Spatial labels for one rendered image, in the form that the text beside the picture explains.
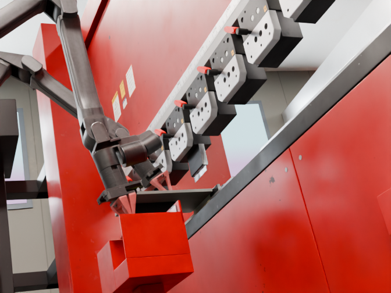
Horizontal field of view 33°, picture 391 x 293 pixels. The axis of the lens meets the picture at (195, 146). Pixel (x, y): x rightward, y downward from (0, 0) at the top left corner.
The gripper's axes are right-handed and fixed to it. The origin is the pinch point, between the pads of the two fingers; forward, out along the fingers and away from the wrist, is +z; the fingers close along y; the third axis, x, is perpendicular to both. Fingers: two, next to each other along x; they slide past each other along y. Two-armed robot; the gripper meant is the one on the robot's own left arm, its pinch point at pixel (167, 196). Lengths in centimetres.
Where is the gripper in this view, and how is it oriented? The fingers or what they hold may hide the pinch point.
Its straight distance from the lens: 207.9
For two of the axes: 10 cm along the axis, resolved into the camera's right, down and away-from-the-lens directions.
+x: -6.8, 4.6, -5.6
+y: -3.6, 4.5, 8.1
